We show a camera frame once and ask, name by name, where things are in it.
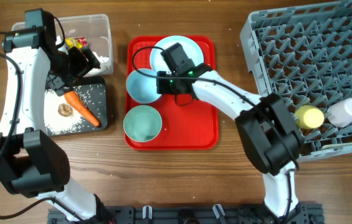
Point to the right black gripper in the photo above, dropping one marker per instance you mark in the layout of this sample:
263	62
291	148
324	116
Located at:
162	88

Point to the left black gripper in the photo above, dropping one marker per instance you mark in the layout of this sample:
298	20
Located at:
83	66

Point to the light blue bowl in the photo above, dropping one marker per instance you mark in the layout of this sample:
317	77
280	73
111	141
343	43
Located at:
141	88

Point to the yellow candy wrapper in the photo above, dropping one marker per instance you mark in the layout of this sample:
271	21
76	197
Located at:
73	43

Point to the red wrapper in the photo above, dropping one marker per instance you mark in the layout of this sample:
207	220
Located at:
82	41

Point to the light blue plate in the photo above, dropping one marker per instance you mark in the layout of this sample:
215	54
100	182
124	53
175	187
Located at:
190	47

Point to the white tissue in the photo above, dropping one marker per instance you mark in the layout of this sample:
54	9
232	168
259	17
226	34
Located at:
105	67

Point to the orange carrot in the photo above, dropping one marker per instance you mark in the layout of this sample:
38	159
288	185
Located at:
73	100

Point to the mint green bowl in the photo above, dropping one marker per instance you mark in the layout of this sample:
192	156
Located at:
142	123

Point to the brown mushroom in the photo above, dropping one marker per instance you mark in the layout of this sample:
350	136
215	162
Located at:
65	110

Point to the yellow plastic cup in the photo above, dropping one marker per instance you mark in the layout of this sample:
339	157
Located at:
309	117

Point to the pink plastic cup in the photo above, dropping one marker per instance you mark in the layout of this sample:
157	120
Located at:
341	113

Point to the white plastic spoon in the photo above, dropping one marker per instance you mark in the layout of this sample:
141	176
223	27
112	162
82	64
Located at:
332	146

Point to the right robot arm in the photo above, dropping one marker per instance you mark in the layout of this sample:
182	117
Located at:
267	130

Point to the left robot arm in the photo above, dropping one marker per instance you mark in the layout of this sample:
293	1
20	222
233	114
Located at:
31	164

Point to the clear plastic waste bin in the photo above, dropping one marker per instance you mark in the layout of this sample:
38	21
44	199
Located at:
95	28

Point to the black plastic tray bin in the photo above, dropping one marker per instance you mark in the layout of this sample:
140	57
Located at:
97	93

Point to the red serving tray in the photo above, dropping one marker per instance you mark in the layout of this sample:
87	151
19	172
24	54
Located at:
191	127

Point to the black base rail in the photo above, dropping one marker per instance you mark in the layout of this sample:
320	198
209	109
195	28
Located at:
306	213

